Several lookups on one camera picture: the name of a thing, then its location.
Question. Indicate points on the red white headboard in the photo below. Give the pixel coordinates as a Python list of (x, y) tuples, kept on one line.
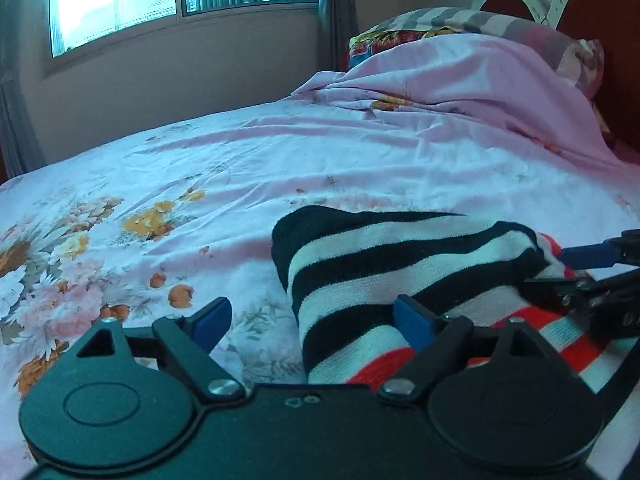
[(615, 23)]

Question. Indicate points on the floral pink bed sheet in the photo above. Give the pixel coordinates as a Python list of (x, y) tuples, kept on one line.
[(166, 220)]

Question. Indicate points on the teal curtain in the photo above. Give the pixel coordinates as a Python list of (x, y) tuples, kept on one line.
[(337, 25)]

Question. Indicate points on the striped knit garment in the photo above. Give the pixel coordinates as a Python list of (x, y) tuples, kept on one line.
[(342, 272)]

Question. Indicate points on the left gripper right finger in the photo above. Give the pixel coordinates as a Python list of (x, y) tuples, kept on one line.
[(445, 345)]

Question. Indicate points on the pink blanket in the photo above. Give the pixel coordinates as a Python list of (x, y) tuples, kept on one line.
[(491, 80)]

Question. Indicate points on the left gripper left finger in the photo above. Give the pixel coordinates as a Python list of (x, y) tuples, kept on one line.
[(168, 360)]

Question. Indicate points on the striped floral pillow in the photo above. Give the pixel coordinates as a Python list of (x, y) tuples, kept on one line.
[(579, 62)]

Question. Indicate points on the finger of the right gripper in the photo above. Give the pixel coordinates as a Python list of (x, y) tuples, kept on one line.
[(607, 310), (623, 249)]

